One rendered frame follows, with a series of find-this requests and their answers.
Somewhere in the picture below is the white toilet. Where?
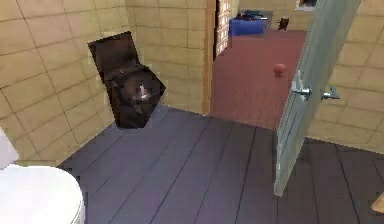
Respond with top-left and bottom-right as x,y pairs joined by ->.
0,127 -> 86,224

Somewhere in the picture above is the white shelf unit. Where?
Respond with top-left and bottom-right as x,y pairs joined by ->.
215,0 -> 232,58

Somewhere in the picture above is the red ball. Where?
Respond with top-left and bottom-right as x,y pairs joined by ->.
273,63 -> 287,78

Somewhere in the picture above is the blue bed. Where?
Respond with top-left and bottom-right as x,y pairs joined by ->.
228,9 -> 274,38

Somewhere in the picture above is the pale grey-green room door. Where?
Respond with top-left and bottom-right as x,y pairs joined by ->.
273,0 -> 363,197

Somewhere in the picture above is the small black stool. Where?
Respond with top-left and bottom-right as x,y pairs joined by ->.
277,17 -> 290,32

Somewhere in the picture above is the tan wooden furniture corner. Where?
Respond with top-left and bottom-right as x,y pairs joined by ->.
370,191 -> 384,214

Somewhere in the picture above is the silver door lever handle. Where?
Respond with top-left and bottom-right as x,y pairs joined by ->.
291,79 -> 313,102
321,85 -> 341,101

